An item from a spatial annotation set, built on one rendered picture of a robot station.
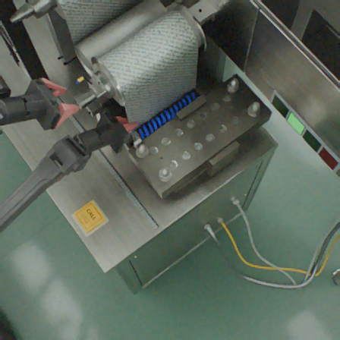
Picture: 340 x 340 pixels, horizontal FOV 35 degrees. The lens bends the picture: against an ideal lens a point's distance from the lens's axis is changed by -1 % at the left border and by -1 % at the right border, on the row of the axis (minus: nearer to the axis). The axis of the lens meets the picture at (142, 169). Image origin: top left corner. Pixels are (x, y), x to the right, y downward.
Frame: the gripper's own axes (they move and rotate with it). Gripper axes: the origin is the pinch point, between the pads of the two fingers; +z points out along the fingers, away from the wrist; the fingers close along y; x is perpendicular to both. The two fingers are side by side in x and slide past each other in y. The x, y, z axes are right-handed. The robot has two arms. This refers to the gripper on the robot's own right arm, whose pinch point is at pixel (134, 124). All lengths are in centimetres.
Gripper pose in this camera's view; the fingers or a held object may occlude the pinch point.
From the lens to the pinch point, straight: 154.9
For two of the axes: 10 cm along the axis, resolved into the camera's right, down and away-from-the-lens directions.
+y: 5.9, 7.5, -3.0
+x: 3.5, -5.7, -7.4
